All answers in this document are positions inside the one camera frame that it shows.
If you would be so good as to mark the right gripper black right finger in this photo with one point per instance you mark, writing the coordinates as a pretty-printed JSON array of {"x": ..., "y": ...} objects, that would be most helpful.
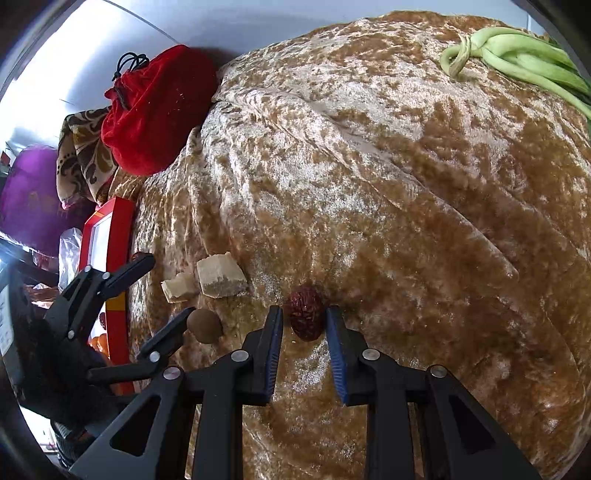
[{"x": 419, "y": 412}]

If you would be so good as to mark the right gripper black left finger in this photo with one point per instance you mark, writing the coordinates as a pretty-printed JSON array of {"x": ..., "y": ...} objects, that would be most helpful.
[{"x": 195, "y": 414}]

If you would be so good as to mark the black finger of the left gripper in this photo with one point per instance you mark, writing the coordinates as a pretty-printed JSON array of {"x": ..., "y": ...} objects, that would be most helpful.
[
  {"x": 152, "y": 357},
  {"x": 74, "y": 312}
]

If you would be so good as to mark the round brown longan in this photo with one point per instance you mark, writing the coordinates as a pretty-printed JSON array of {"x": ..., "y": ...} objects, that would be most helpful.
[{"x": 204, "y": 325}]

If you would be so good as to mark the small beige yam chunk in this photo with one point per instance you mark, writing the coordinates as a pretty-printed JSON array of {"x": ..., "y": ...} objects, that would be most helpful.
[{"x": 180, "y": 288}]

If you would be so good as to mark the dried red jujube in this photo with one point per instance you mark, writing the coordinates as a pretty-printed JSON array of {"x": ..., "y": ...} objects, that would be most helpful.
[{"x": 305, "y": 311}]

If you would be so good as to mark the large beige yam chunk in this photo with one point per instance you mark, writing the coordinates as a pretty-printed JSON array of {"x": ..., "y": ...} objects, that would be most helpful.
[{"x": 220, "y": 276}]

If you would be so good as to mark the clear plastic bag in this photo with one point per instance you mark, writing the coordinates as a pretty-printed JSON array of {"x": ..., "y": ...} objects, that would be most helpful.
[{"x": 70, "y": 242}]

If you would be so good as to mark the purple fabric bag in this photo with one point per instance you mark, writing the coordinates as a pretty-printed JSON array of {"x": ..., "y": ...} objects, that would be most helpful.
[{"x": 31, "y": 212}]

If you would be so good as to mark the patterned beige brown cloth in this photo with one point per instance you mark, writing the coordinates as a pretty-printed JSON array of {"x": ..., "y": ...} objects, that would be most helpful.
[{"x": 85, "y": 165}]

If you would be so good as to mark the brown velvet table cloth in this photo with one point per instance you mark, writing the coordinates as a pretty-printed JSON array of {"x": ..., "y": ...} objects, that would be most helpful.
[{"x": 449, "y": 219}]

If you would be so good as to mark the green long beans bunch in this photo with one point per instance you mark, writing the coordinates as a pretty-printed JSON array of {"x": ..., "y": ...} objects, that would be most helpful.
[{"x": 523, "y": 57}]

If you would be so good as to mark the red velvet drawstring bag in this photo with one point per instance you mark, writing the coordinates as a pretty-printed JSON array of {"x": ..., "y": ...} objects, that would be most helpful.
[{"x": 155, "y": 103}]

